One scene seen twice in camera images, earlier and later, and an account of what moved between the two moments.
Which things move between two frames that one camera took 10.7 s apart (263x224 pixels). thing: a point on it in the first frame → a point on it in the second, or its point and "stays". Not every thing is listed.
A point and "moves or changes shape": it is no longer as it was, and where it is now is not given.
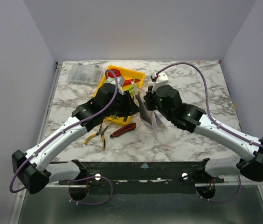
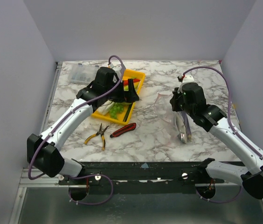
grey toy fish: (143, 114) → (181, 122)
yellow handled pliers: (100, 132) stays
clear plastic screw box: (85, 73) stays
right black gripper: (149, 100) → (176, 102)
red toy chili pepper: (128, 82) stays
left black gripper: (130, 107) → (130, 96)
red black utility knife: (126, 129) stays
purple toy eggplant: (159, 121) → (187, 126)
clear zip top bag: (153, 118) moves or changes shape
